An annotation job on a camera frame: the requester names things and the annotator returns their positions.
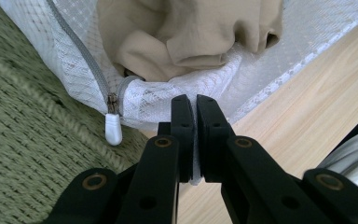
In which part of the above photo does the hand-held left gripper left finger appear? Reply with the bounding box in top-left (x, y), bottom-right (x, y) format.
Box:
top-left (117, 94), bottom-right (198, 224)

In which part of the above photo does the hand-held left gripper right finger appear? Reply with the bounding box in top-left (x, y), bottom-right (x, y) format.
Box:
top-left (196, 94), bottom-right (334, 224)

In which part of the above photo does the white mesh laundry bag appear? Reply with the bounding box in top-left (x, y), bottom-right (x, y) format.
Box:
top-left (0, 0), bottom-right (358, 187)

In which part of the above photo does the beige cloth garment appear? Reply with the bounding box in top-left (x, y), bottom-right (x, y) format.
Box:
top-left (96, 0), bottom-right (284, 83)

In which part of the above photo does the pale grey cloth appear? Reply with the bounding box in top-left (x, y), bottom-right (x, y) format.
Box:
top-left (316, 126), bottom-right (358, 201)

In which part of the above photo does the green woven mat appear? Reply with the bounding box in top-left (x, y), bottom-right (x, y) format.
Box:
top-left (0, 0), bottom-right (151, 224)

